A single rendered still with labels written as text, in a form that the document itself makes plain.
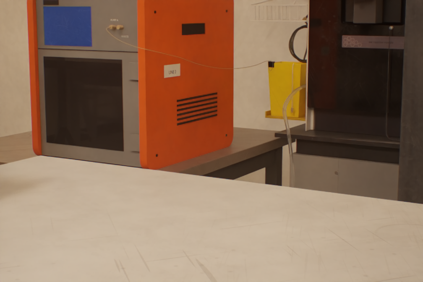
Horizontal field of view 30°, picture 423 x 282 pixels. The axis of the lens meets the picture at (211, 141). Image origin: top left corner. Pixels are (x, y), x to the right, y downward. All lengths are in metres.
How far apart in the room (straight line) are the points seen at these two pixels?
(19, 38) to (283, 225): 3.83
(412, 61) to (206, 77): 0.83
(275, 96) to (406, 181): 1.04
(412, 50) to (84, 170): 0.61
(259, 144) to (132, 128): 0.49
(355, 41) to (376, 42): 0.06
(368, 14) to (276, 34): 1.48
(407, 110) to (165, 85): 0.73
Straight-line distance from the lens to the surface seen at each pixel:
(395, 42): 2.17
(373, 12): 2.12
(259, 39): 3.61
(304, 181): 2.24
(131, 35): 1.84
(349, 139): 2.17
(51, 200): 0.83
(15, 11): 4.49
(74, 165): 1.00
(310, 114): 2.30
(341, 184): 2.20
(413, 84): 1.33
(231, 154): 2.07
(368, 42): 2.20
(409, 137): 1.35
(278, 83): 2.34
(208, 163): 1.97
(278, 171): 2.42
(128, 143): 1.88
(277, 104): 2.35
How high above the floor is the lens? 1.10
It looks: 10 degrees down
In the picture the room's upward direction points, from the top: straight up
